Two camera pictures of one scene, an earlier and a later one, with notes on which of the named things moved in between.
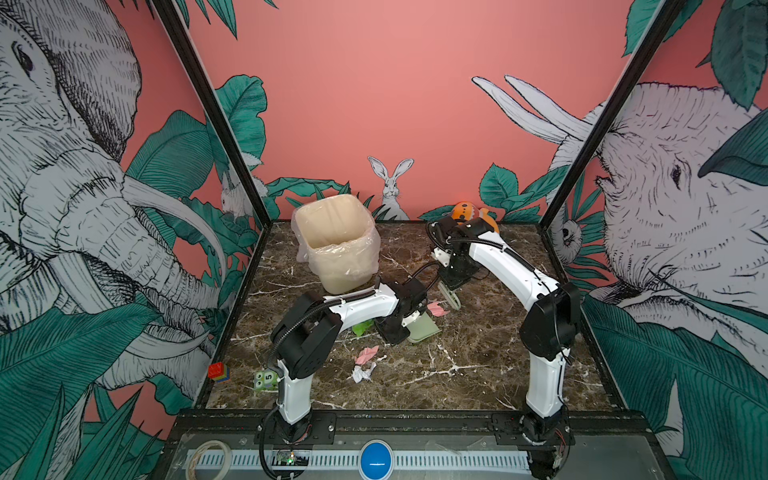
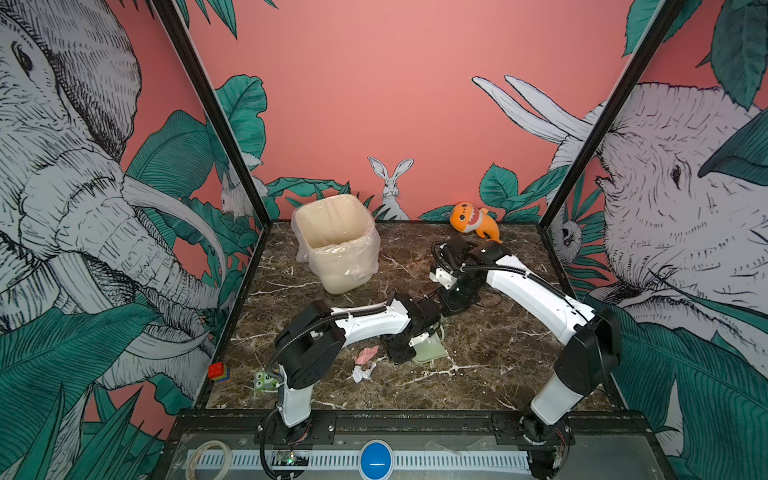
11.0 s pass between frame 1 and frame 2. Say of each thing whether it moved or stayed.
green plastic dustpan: moved
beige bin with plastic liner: stayed
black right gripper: moved
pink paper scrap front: stayed
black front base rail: stayed
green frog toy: stayed
